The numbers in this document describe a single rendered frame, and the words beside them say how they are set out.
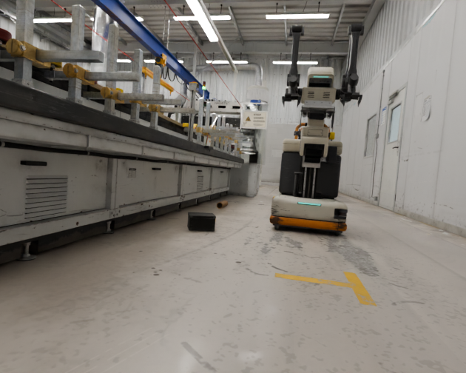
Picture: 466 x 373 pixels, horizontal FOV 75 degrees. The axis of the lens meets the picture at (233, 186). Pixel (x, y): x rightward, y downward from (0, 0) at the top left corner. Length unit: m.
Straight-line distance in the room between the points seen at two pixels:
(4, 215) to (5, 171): 0.18
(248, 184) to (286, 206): 3.20
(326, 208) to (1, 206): 2.11
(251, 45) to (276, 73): 1.62
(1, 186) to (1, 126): 0.38
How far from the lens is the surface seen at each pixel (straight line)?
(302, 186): 2.86
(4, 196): 1.57
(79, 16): 1.55
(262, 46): 11.71
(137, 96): 1.65
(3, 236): 1.55
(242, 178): 5.88
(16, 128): 1.28
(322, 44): 11.67
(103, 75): 1.46
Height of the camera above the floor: 0.48
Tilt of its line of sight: 3 degrees down
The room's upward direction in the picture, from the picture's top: 4 degrees clockwise
